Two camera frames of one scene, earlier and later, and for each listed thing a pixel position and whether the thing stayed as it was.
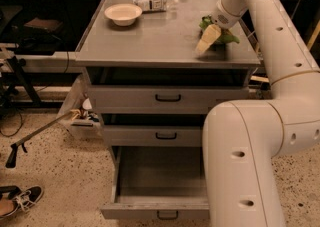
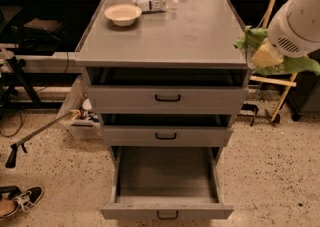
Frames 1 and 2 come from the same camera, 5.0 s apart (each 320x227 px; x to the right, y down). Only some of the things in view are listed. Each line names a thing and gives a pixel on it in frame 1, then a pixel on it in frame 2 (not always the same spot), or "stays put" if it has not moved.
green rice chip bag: x=226 y=35 → x=250 y=39
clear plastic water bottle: x=154 y=2 stays put
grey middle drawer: x=153 y=129 stays put
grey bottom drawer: x=159 y=183 stays put
